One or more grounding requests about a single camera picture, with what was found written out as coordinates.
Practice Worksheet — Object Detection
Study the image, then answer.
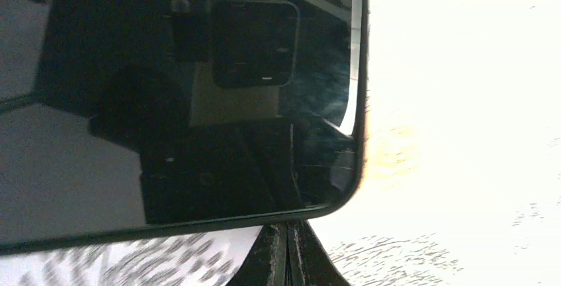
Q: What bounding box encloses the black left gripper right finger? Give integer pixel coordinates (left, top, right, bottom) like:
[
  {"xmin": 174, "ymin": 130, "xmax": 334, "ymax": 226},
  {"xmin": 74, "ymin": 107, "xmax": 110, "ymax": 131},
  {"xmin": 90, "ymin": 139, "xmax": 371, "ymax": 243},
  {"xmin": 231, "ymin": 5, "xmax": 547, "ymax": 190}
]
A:
[{"xmin": 287, "ymin": 220, "xmax": 350, "ymax": 286}]

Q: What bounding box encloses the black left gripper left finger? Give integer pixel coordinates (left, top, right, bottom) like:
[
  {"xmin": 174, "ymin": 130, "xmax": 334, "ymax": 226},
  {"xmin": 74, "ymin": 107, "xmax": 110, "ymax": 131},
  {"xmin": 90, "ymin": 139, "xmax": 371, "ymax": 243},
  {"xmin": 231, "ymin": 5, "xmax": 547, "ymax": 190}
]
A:
[{"xmin": 227, "ymin": 223, "xmax": 287, "ymax": 286}]

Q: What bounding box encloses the black smartphone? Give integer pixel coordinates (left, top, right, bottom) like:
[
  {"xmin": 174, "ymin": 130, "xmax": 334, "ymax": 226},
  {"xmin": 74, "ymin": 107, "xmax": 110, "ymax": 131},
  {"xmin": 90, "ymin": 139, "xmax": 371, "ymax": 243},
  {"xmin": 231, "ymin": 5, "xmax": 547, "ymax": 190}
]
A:
[{"xmin": 1, "ymin": 0, "xmax": 368, "ymax": 256}]

